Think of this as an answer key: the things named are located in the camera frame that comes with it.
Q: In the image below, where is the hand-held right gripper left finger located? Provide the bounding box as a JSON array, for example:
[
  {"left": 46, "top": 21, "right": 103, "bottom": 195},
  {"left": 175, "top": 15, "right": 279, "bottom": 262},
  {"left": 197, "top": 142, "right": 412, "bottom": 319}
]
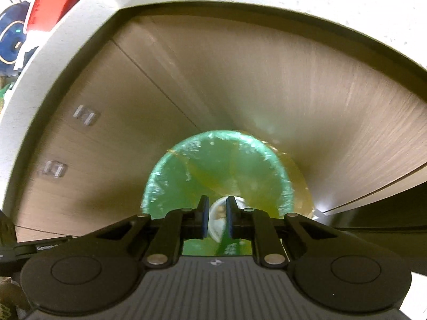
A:
[{"left": 96, "top": 195, "right": 211, "bottom": 269}]

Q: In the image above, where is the blue mug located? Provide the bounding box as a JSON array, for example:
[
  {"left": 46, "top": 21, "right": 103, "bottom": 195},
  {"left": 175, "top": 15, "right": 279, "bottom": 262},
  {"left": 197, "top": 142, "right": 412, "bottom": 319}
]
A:
[{"left": 0, "top": 1, "right": 38, "bottom": 74}]

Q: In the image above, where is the wooden cabinet door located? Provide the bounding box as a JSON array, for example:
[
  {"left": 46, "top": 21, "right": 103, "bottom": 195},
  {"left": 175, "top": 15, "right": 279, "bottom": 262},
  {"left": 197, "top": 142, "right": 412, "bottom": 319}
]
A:
[
  {"left": 112, "top": 14, "right": 427, "bottom": 214},
  {"left": 15, "top": 39, "right": 205, "bottom": 242}
]

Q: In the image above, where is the green plastic bottle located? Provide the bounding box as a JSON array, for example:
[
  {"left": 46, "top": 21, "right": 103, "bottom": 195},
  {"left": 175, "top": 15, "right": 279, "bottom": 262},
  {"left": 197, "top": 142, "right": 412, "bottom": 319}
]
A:
[{"left": 141, "top": 129, "right": 296, "bottom": 256}]

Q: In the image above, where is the metal cabinet handle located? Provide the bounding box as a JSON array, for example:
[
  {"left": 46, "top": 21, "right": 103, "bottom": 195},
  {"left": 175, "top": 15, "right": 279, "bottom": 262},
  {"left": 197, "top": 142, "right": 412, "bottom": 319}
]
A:
[
  {"left": 39, "top": 160, "right": 68, "bottom": 179},
  {"left": 72, "top": 104, "right": 101, "bottom": 126}
]

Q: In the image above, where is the white cup with green label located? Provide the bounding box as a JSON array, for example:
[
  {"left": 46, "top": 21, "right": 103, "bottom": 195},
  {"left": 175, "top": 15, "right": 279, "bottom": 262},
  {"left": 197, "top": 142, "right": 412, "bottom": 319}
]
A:
[{"left": 208, "top": 197, "right": 250, "bottom": 255}]

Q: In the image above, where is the clear yellowish bin liner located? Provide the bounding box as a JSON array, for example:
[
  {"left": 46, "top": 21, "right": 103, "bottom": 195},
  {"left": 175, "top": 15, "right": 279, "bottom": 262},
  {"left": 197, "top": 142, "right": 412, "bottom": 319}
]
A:
[{"left": 167, "top": 127, "right": 316, "bottom": 221}]

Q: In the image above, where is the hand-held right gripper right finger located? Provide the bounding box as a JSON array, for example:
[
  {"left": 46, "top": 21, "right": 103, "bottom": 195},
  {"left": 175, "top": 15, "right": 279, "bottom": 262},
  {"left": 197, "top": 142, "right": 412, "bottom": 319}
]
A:
[{"left": 226, "top": 195, "right": 334, "bottom": 269}]

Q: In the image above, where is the small green wrapper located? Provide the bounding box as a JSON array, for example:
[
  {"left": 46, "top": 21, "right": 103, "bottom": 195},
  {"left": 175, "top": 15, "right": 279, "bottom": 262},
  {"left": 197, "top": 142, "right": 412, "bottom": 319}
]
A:
[{"left": 0, "top": 79, "right": 14, "bottom": 108}]

